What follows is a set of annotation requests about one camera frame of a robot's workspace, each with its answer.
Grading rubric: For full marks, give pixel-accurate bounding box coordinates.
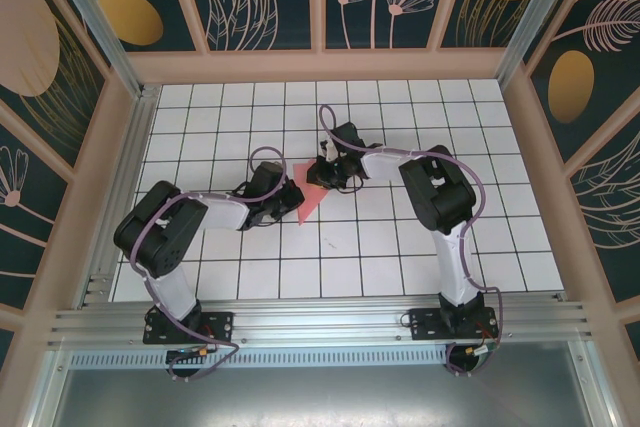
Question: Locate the aluminium frame post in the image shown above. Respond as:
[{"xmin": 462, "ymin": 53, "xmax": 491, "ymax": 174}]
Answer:
[
  {"xmin": 494, "ymin": 0, "xmax": 586, "ymax": 93},
  {"xmin": 39, "ymin": 0, "xmax": 146, "ymax": 98}
]

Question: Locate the wall panel with fern outlines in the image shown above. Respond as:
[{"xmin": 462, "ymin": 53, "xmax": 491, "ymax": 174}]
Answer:
[{"xmin": 569, "ymin": 136, "xmax": 640, "ymax": 303}]

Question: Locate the wall panel with feather outline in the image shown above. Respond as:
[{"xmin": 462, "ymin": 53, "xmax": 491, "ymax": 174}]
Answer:
[{"xmin": 527, "ymin": 0, "xmax": 640, "ymax": 163}]

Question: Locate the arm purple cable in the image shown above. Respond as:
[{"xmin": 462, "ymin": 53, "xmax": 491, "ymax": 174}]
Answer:
[
  {"xmin": 128, "ymin": 145, "xmax": 289, "ymax": 382},
  {"xmin": 318, "ymin": 104, "xmax": 503, "ymax": 378}
]

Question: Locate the wall panel with large circle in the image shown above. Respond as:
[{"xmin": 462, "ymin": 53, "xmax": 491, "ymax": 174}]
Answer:
[{"xmin": 0, "ymin": 0, "xmax": 112, "ymax": 171}]

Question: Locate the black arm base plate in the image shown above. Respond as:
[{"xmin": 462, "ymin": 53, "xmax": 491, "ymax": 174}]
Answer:
[
  {"xmin": 408, "ymin": 306, "xmax": 501, "ymax": 341},
  {"xmin": 142, "ymin": 311, "xmax": 236, "ymax": 346}
]

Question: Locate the grey metal sheet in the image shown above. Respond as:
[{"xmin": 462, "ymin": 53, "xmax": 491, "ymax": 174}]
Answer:
[{"xmin": 29, "ymin": 341, "xmax": 616, "ymax": 427}]

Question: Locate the slotted metal cable tray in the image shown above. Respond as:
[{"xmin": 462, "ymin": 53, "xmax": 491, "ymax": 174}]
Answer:
[{"xmin": 68, "ymin": 349, "xmax": 581, "ymax": 369}]

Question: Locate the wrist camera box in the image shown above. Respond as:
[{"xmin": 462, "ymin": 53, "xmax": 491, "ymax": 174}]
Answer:
[
  {"xmin": 283, "ymin": 181, "xmax": 306, "ymax": 211},
  {"xmin": 305, "ymin": 156, "xmax": 336, "ymax": 188}
]

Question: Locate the short aluminium frame strut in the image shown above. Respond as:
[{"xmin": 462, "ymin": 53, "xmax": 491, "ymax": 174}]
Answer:
[
  {"xmin": 22, "ymin": 346, "xmax": 76, "ymax": 427},
  {"xmin": 569, "ymin": 341, "xmax": 621, "ymax": 427}
]

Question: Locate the pink paper sheet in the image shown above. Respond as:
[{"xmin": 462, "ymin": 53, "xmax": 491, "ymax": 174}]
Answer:
[{"xmin": 291, "ymin": 161, "xmax": 332, "ymax": 226}]

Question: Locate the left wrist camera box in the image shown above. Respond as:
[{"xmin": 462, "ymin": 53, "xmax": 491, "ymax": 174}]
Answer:
[{"xmin": 283, "ymin": 181, "xmax": 306, "ymax": 211}]

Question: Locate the wide aluminium mounting rail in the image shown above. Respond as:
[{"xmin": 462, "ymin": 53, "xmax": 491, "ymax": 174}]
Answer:
[{"xmin": 47, "ymin": 296, "xmax": 596, "ymax": 348}]

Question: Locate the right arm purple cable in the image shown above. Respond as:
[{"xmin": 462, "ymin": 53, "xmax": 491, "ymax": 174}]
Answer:
[{"xmin": 318, "ymin": 104, "xmax": 503, "ymax": 378}]

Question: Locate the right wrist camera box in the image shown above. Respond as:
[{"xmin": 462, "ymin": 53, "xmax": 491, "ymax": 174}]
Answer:
[{"xmin": 305, "ymin": 156, "xmax": 336, "ymax": 188}]

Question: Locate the small circuit board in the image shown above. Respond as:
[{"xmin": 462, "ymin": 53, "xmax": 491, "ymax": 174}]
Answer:
[{"xmin": 166, "ymin": 346, "xmax": 211, "ymax": 364}]

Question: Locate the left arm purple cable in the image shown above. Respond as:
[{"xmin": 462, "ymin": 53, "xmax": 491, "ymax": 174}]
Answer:
[{"xmin": 128, "ymin": 145, "xmax": 289, "ymax": 382}]

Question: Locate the wall panel with yellow oval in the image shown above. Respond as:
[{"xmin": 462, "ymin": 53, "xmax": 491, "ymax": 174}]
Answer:
[{"xmin": 62, "ymin": 0, "xmax": 197, "ymax": 53}]

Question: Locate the wall panel with single flower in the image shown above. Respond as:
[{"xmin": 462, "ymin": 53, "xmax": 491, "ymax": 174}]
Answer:
[{"xmin": 0, "ymin": 101, "xmax": 71, "ymax": 311}]

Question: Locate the aluminium side rail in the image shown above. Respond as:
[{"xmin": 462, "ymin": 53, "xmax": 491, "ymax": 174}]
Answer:
[{"xmin": 74, "ymin": 86, "xmax": 161, "ymax": 308}]

